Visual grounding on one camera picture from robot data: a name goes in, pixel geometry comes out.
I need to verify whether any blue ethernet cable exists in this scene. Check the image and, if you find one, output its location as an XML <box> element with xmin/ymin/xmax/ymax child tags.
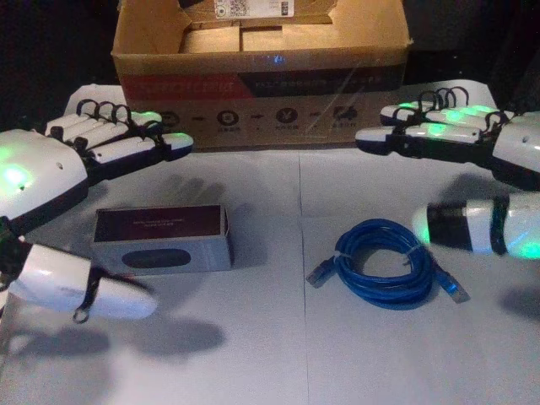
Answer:
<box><xmin>305</xmin><ymin>218</ymin><xmax>472</xmax><ymax>313</ymax></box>

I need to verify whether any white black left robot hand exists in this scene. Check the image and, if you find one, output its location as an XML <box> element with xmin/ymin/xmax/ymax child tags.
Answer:
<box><xmin>0</xmin><ymin>99</ymin><xmax>195</xmax><ymax>325</ymax></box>

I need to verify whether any open brown cardboard box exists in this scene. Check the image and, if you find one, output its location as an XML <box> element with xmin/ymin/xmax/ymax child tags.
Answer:
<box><xmin>110</xmin><ymin>0</ymin><xmax>413</xmax><ymax>153</ymax></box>

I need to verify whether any small maroon grey product box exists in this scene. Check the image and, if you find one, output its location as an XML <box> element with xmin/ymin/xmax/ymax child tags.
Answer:
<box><xmin>90</xmin><ymin>204</ymin><xmax>235</xmax><ymax>277</ymax></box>

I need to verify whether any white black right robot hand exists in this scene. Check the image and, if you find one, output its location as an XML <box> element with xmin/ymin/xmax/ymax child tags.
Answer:
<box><xmin>355</xmin><ymin>86</ymin><xmax>540</xmax><ymax>261</ymax></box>

